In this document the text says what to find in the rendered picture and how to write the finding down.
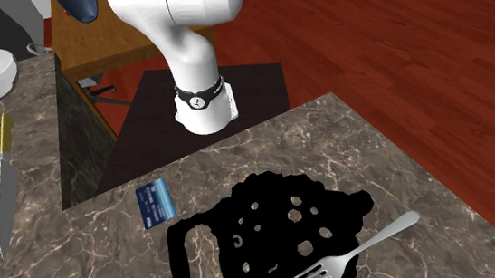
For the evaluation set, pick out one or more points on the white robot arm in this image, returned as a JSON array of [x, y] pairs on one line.
[[187, 50]]

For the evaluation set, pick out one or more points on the dark robot stand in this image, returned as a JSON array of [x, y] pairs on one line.
[[149, 133]]

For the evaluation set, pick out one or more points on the blue bank card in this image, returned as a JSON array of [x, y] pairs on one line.
[[156, 203]]

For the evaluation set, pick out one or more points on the silver fork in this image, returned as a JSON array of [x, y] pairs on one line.
[[328, 268]]

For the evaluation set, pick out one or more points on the grey chair base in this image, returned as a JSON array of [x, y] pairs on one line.
[[98, 95]]

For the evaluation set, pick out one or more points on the dark blue rounded object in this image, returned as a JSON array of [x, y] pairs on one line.
[[82, 5]]

